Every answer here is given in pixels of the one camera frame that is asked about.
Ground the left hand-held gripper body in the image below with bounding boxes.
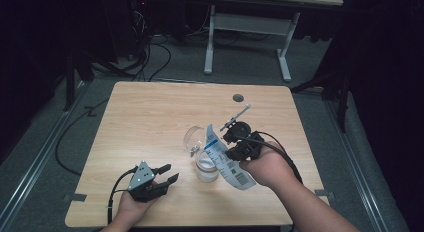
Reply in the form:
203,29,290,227
127,160,169,203

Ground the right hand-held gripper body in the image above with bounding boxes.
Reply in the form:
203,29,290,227
219,104,267,161

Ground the white and blue pouch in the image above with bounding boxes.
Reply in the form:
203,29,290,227
203,123,257,192

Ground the glass jar with hinged lid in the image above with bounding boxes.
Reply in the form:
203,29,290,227
183,125,220,184

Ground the person's left hand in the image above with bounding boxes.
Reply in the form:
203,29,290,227
118,191,158,224

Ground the person's right hand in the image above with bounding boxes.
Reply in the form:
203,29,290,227
239,141,299,190

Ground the grey tape strip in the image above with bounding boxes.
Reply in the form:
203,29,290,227
314,188,336,198
63,192,88,204

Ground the white-legged desk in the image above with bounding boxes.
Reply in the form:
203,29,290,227
203,0,344,83

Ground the black tripod stand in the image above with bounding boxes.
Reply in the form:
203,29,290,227
290,66,352,134

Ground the black metal stand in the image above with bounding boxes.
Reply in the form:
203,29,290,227
62,48,96,112

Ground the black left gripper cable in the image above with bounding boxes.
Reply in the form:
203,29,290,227
106,165,139,225

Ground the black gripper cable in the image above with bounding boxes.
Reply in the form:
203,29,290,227
106,165,139,225
254,130,305,185

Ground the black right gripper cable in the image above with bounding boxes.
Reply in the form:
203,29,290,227
254,130,305,185

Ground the long black floor cable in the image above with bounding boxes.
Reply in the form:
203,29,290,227
54,97,112,177

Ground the metal floor rail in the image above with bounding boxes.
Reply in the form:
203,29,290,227
0,81,90,232
324,99,390,232

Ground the bundle of black cables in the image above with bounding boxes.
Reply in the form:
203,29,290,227
128,1,173,82

